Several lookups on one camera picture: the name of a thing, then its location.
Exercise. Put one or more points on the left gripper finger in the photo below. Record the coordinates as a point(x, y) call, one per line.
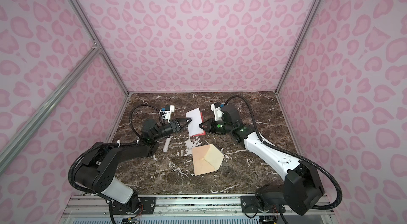
point(183, 119)
point(183, 125)

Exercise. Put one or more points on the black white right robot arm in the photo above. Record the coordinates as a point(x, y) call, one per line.
point(302, 187)

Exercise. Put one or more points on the left corner aluminium post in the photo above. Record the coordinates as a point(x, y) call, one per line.
point(86, 23)

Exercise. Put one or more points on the white glue stick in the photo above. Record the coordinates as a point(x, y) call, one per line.
point(166, 145)

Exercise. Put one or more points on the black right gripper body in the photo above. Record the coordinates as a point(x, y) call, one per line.
point(220, 127)

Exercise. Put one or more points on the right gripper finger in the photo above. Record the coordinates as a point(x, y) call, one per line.
point(206, 127)
point(207, 123)

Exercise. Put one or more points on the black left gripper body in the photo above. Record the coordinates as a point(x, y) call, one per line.
point(166, 130)

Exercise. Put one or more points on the corner aluminium post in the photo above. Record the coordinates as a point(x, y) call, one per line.
point(86, 23)
point(309, 19)

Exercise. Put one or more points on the left diagonal aluminium strut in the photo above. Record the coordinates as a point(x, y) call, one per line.
point(27, 130)

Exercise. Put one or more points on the right corner aluminium post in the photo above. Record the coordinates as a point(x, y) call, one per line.
point(309, 19)

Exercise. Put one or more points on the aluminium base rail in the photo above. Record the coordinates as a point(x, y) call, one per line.
point(190, 209)

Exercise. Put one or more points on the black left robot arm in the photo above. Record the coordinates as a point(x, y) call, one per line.
point(94, 170)

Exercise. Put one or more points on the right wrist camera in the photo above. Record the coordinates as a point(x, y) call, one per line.
point(216, 108)

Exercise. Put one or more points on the peach paper envelope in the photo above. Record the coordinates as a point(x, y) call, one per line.
point(206, 159)

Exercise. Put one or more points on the pink red-bordered letter card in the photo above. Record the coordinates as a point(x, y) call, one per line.
point(196, 120)

